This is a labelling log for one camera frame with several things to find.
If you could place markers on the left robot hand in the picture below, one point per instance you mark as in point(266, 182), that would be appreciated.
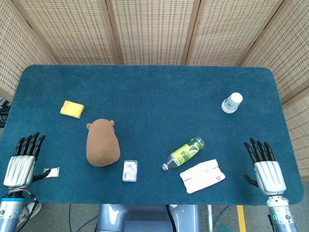
point(19, 168)

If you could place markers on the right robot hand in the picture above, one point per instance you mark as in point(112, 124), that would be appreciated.
point(268, 172)

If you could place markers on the brown plush toy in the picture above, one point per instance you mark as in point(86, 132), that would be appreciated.
point(102, 143)

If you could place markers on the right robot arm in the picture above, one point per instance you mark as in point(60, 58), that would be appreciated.
point(281, 212)

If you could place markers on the small yellow snack packet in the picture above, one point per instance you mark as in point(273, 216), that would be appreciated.
point(54, 172)

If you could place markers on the yellow floor tape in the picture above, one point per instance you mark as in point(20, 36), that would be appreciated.
point(241, 218)

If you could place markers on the white tissue pack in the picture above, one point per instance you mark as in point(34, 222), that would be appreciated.
point(202, 176)

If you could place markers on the white paper cup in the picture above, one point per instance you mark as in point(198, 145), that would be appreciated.
point(231, 103)

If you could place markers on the yellow sponge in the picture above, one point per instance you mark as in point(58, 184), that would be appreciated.
point(72, 109)

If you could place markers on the green label plastic bottle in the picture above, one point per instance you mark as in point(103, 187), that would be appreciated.
point(186, 153)

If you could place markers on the clear plastic blister pack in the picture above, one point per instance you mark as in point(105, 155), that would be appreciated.
point(130, 171)

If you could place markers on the blue table mat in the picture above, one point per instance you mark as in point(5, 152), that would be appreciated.
point(157, 116)

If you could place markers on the grey robot torso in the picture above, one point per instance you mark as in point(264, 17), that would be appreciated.
point(147, 218)

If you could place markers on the woven bamboo folding screen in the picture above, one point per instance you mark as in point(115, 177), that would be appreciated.
point(154, 31)

